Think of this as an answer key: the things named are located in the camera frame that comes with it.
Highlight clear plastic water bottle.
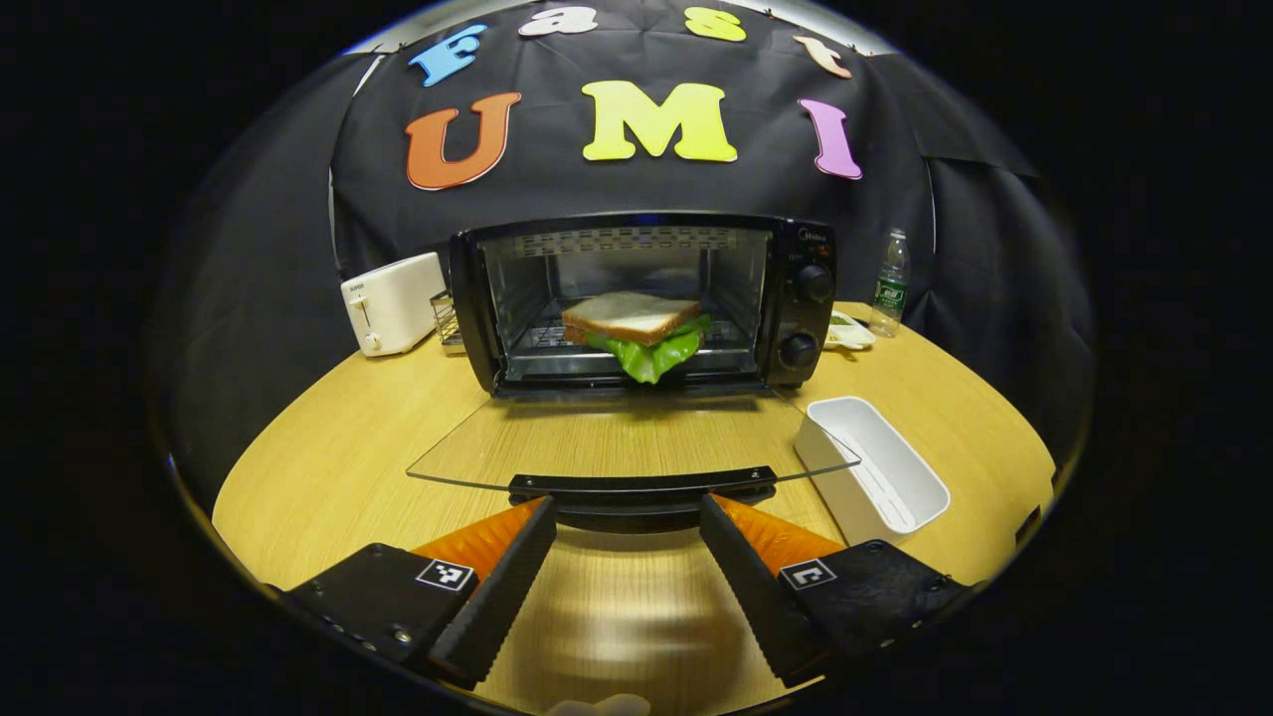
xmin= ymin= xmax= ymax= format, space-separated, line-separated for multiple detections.
xmin=870 ymin=229 xmax=911 ymax=339

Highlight sandwich with lettuce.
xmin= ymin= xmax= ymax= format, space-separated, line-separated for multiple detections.
xmin=562 ymin=291 xmax=713 ymax=385

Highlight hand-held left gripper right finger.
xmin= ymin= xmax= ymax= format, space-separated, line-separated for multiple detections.
xmin=699 ymin=492 xmax=971 ymax=689

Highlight white toaster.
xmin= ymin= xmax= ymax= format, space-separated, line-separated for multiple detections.
xmin=340 ymin=252 xmax=447 ymax=357

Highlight white divided seasoning dish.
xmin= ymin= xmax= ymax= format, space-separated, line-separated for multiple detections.
xmin=825 ymin=310 xmax=877 ymax=351

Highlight black electric oven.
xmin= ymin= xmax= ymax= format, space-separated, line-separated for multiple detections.
xmin=406 ymin=211 xmax=862 ymax=534

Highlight small metal wire rack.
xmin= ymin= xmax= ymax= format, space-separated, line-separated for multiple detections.
xmin=431 ymin=290 xmax=466 ymax=349

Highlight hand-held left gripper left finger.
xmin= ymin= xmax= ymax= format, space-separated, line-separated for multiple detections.
xmin=283 ymin=495 xmax=558 ymax=689

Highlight white plastic tray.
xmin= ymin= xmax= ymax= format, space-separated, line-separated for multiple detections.
xmin=794 ymin=396 xmax=952 ymax=547

